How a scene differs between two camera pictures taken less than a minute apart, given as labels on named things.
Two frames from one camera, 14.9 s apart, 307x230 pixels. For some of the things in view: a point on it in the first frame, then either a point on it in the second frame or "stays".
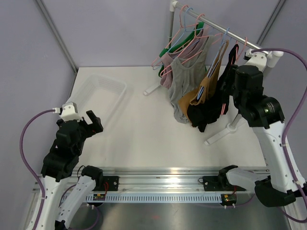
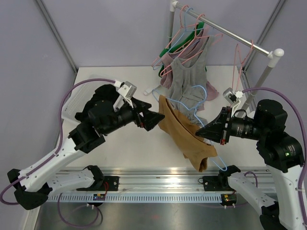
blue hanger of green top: [184, 30] stays
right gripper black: [234, 68] → [216, 129]
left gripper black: [96, 127] → [150, 118]
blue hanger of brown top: [216, 60] → [200, 120]
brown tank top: [199, 95] → [182, 128]
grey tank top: [183, 80] stays
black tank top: [202, 114] → [104, 95]
